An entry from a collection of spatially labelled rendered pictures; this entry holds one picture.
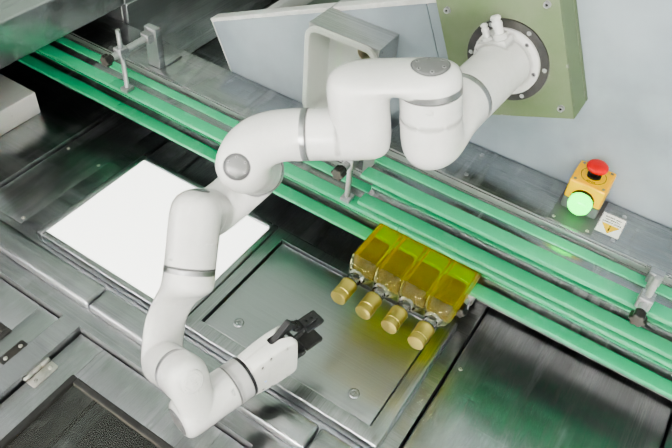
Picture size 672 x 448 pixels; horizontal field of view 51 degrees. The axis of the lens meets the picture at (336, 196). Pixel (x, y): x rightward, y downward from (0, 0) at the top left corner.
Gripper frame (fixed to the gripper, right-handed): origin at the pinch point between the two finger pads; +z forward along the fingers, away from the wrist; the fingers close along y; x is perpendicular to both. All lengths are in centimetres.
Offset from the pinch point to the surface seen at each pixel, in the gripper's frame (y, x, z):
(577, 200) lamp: 20, -20, 47
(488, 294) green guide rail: -3.8, -14.4, 35.3
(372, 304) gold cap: 1.1, -3.6, 12.3
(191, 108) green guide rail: 4, 65, 18
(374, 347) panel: -13.0, -4.7, 13.6
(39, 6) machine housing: 23, 98, 0
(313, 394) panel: -12.3, -5.1, -3.2
